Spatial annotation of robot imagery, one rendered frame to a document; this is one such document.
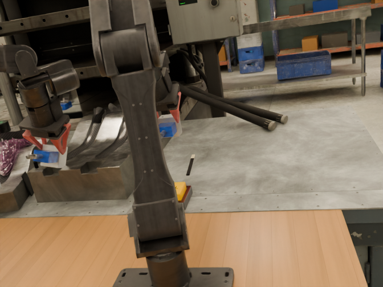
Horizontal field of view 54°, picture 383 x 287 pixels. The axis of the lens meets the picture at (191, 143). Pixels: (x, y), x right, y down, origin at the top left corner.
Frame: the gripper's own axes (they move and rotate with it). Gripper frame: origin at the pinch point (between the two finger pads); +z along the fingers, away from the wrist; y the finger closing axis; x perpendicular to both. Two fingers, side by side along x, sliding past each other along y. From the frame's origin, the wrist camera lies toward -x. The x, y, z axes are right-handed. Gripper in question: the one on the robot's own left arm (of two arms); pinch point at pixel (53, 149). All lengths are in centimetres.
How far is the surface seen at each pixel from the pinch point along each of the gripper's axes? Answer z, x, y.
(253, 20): 204, -603, 0
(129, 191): 8.1, 2.7, -20.3
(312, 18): 92, -338, -81
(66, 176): 4.8, 4.2, -4.5
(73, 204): 10.9, 7.5, -6.6
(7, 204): 11.2, 11.0, 10.3
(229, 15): -2, -90, -31
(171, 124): -4.4, -10.6, -28.4
